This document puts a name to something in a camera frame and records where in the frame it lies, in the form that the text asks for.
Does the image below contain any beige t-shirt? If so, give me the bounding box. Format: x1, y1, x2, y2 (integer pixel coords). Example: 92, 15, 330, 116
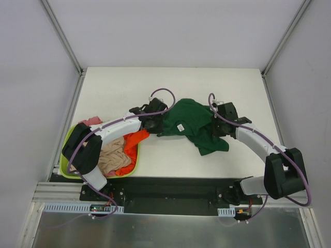
69, 136, 133, 176

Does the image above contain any dark green t-shirt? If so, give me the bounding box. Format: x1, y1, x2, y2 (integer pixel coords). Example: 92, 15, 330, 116
157, 98, 229, 156

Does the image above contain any left white cable duct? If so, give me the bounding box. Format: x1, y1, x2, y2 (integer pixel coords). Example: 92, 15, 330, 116
43, 203, 124, 214

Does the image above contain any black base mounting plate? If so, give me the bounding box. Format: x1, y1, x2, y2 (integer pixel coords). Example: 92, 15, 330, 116
79, 177, 263, 216

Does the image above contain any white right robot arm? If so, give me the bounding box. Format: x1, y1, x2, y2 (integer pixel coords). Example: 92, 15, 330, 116
210, 100, 311, 204

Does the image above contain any right white cable duct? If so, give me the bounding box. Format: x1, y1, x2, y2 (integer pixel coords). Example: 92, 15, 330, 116
217, 207, 236, 218

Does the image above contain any right aluminium frame post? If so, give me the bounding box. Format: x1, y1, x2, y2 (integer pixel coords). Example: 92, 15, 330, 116
261, 0, 313, 79

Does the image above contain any lime green plastic basket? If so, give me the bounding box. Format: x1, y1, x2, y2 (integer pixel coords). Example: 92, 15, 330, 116
60, 123, 141, 179

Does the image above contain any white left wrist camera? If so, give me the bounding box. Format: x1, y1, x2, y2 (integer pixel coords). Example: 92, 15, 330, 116
148, 96, 163, 102

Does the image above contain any white cable duct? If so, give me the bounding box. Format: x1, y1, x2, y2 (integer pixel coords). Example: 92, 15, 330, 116
217, 207, 236, 218
43, 203, 124, 214

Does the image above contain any left aluminium frame post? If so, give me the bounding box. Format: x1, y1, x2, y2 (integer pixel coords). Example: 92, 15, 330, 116
39, 0, 84, 75

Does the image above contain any aluminium front rail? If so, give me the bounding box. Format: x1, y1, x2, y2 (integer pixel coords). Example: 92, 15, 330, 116
32, 182, 301, 208

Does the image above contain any aluminium frame post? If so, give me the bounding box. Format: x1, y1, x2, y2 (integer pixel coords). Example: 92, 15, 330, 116
39, 0, 84, 75
261, 0, 313, 79

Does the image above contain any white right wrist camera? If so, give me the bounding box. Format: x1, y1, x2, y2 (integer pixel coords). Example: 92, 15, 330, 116
211, 99, 224, 107

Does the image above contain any orange t-shirt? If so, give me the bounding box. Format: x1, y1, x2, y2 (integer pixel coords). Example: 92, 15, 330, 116
116, 130, 149, 175

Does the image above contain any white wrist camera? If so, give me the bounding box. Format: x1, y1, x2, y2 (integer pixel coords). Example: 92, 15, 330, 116
211, 99, 224, 107
148, 96, 163, 102

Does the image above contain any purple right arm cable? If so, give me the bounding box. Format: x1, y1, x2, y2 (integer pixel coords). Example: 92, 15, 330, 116
208, 93, 312, 227

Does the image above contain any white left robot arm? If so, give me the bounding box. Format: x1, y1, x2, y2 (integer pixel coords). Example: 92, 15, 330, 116
62, 98, 168, 201

